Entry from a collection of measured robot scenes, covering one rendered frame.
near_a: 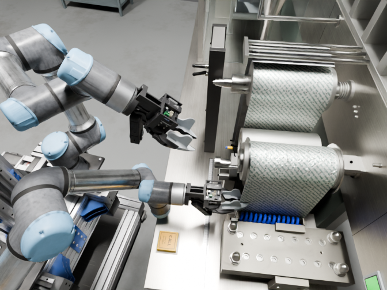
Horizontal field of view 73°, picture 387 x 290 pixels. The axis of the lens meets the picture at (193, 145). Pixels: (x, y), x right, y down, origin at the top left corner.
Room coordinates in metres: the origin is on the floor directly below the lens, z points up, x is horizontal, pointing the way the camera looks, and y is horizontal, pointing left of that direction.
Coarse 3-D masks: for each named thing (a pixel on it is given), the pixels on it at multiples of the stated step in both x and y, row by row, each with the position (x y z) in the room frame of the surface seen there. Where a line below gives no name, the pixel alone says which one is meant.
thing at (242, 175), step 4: (244, 144) 0.46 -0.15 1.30; (244, 148) 0.44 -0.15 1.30; (244, 152) 0.43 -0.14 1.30; (244, 156) 0.42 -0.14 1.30; (336, 156) 0.42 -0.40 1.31; (244, 160) 0.41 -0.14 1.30; (244, 164) 0.40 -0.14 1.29; (244, 168) 0.39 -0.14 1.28; (244, 172) 0.38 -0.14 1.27; (240, 176) 0.40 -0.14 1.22; (244, 176) 0.38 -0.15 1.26; (336, 176) 0.36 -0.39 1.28; (336, 180) 0.36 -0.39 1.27
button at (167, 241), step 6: (162, 234) 0.32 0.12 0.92; (168, 234) 0.32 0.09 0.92; (174, 234) 0.32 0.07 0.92; (162, 240) 0.30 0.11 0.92; (168, 240) 0.30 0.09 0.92; (174, 240) 0.30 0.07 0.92; (162, 246) 0.28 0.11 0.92; (168, 246) 0.28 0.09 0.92; (174, 246) 0.28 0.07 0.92; (174, 252) 0.26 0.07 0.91
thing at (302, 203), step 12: (252, 192) 0.37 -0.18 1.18; (264, 192) 0.37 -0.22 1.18; (276, 192) 0.36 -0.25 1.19; (288, 192) 0.36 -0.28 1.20; (300, 192) 0.36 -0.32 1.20; (252, 204) 0.37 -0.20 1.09; (264, 204) 0.36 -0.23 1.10; (276, 204) 0.36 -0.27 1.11; (288, 204) 0.36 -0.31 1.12; (300, 204) 0.35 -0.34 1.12; (312, 204) 0.35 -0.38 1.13; (300, 216) 0.35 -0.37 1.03
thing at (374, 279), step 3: (375, 276) 0.13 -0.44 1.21; (366, 279) 0.13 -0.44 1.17; (369, 279) 0.13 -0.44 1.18; (372, 279) 0.13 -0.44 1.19; (375, 279) 0.12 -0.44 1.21; (366, 282) 0.12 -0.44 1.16; (369, 282) 0.12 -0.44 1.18; (372, 282) 0.12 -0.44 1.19; (375, 282) 0.12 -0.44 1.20; (369, 285) 0.11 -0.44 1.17; (372, 285) 0.11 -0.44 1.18; (375, 285) 0.11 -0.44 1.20; (378, 285) 0.11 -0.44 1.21; (369, 288) 0.11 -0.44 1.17; (372, 288) 0.11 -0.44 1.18; (375, 288) 0.10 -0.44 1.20; (378, 288) 0.10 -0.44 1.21
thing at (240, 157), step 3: (240, 150) 0.45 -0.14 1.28; (243, 150) 0.45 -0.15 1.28; (240, 153) 0.44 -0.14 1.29; (243, 153) 0.44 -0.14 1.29; (237, 156) 0.47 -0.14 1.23; (240, 156) 0.43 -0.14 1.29; (243, 156) 0.43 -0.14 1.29; (237, 159) 0.45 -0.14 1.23; (240, 159) 0.42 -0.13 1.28; (243, 159) 0.42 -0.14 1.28; (237, 162) 0.44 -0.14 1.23; (240, 162) 0.41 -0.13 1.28; (243, 162) 0.41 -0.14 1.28; (240, 165) 0.41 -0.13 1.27; (240, 168) 0.40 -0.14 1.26; (237, 171) 0.41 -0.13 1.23; (240, 171) 0.40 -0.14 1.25
